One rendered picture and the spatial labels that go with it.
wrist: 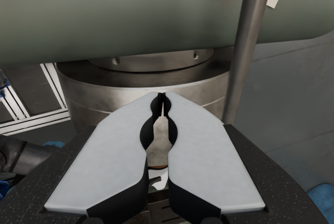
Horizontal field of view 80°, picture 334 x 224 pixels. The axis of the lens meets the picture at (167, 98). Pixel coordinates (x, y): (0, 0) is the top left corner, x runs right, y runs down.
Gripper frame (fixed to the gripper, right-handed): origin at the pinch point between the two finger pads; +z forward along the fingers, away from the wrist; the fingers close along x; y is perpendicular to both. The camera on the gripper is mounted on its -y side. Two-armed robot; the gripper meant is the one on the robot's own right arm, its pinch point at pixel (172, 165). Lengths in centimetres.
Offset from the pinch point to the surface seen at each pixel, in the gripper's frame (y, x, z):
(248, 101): 59, -110, 106
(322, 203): 236, -86, 247
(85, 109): -23.8, 9.2, -14.5
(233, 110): -29.1, 21.8, -1.2
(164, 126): -22.3, 13.6, -4.9
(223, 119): -27.7, 21.0, -1.4
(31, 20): -35.5, 15.3, -15.4
